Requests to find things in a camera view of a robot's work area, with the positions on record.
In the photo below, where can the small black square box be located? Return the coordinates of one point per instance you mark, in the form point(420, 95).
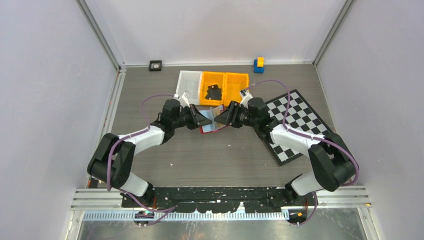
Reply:
point(155, 66)

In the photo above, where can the black white checkerboard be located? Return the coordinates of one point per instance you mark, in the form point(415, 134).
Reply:
point(301, 116)

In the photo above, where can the empty orange bin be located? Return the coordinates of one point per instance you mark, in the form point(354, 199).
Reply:
point(235, 82)

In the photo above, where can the blue yellow toy block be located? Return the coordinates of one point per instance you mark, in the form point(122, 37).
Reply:
point(259, 65)

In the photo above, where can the red card holder wallet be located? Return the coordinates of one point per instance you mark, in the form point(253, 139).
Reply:
point(210, 114)

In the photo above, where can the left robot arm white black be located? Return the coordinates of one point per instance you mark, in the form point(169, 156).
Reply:
point(113, 158)

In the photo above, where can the white plastic bin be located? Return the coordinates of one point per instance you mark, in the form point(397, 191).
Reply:
point(190, 81)

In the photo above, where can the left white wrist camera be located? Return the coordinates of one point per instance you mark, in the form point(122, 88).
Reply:
point(183, 99)

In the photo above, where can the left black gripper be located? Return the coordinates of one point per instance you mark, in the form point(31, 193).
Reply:
point(197, 119)

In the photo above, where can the orange bin with cards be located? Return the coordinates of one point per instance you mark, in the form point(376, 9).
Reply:
point(211, 78)

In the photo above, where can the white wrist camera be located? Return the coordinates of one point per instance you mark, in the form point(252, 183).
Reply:
point(245, 97)
point(183, 99)

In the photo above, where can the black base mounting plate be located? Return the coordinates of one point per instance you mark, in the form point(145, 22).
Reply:
point(219, 200)

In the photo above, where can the black card in bin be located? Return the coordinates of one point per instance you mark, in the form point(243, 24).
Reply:
point(213, 92)

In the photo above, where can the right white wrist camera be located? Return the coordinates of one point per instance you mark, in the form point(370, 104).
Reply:
point(245, 97)

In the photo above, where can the aluminium rail frame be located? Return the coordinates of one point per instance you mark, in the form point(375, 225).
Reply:
point(99, 204)

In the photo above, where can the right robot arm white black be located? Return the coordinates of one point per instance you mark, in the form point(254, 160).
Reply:
point(331, 161)

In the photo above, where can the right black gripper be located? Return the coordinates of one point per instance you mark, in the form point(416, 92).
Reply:
point(227, 118)

